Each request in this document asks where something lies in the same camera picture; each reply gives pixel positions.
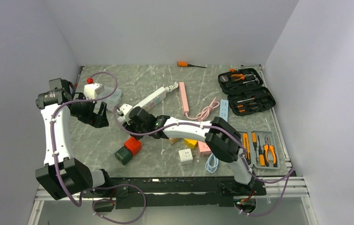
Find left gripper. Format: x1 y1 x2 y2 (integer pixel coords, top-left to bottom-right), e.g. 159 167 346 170
70 93 109 128

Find white power strip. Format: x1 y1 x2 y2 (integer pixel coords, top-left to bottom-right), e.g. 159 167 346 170
135 87 167 111

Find red cube plug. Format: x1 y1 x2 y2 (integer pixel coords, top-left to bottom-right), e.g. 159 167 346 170
124 137 142 156

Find clear screw box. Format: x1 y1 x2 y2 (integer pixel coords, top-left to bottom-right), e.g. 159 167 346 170
94 86 122 112

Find green cube plug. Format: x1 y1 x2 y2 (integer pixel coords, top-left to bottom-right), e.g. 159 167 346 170
114 146 133 165

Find beige cube plug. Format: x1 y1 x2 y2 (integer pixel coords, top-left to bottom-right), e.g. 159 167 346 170
168 138 180 145

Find pink power strip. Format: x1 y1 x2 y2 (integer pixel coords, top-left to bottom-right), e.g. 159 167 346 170
179 82 189 115

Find yellow cube plug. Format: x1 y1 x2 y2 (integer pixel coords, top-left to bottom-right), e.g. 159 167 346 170
184 139 198 150

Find white cube plug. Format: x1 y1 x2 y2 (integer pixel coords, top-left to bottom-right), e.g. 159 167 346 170
178 149 193 165

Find pink cube plug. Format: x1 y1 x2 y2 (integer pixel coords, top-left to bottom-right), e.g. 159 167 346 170
198 142 211 157

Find blue power strip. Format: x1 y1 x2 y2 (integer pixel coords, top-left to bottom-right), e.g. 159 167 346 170
219 99 229 122

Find black tool case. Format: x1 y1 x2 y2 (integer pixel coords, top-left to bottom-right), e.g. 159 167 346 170
218 67 276 116

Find grey tool tray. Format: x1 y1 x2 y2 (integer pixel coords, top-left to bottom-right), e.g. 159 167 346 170
238 129 280 170

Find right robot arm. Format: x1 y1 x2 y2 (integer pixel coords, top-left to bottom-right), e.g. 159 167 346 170
117 107 255 195

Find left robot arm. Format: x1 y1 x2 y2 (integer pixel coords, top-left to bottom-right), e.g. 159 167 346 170
35 78 113 200

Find blue pen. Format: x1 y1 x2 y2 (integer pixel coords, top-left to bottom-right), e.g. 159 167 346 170
73 74 80 93

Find orange screwdriver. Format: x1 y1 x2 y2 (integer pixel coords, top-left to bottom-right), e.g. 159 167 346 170
177 61 207 68

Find orange pliers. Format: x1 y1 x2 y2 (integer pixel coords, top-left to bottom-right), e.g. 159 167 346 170
263 135 278 168

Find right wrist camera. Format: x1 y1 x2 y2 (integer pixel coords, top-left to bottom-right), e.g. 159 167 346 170
116 104 133 124

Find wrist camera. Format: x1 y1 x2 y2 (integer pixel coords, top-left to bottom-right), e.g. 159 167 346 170
83 78 105 99
116 104 133 124

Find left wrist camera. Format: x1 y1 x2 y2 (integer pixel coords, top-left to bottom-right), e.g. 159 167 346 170
83 78 105 99

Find pink coiled cable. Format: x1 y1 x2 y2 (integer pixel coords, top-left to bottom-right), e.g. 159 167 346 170
185 97 221 122

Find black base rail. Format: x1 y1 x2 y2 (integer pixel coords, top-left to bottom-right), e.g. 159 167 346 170
83 176 266 209

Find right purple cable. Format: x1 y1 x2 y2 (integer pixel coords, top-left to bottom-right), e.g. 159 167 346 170
113 105 295 218

